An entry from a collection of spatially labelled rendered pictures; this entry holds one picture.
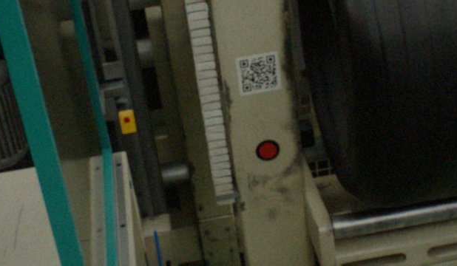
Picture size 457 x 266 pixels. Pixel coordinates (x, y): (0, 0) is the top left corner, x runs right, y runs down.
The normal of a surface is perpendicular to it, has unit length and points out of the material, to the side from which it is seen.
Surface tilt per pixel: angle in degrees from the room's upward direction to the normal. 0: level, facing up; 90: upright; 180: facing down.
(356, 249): 0
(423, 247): 90
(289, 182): 90
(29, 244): 0
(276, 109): 90
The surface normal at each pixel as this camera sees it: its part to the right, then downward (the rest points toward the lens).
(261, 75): 0.14, 0.48
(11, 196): -0.12, -0.86
